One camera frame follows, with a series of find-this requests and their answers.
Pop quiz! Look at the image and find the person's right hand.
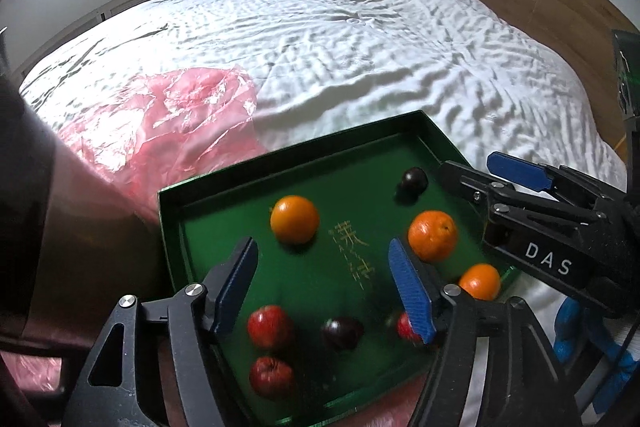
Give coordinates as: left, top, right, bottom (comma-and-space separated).
554, 297, 632, 414

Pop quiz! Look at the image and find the pink plastic bag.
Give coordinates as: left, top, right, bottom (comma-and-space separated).
0, 66, 271, 395

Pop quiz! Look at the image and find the green tray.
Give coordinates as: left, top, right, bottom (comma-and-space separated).
157, 110, 518, 427

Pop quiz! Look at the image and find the dark plum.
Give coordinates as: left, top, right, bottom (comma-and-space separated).
321, 317, 365, 352
400, 167, 429, 199

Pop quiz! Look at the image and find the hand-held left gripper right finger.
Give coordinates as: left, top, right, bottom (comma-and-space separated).
387, 237, 583, 427

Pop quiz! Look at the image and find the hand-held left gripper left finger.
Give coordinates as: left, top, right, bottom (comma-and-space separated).
62, 236, 260, 427

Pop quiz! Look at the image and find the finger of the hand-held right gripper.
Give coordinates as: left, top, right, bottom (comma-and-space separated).
439, 160, 598, 228
486, 151, 626, 208

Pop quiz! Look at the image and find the red apple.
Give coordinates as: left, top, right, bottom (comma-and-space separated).
396, 311, 424, 343
247, 305, 294, 350
249, 356, 295, 398

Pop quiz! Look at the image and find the white bed sheet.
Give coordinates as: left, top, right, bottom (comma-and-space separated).
17, 0, 630, 348

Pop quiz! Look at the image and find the orange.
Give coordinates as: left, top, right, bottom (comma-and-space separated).
407, 210, 459, 263
270, 195, 321, 246
458, 263, 502, 302

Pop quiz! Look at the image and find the dark brown cloth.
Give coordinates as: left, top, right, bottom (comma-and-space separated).
0, 72, 182, 427

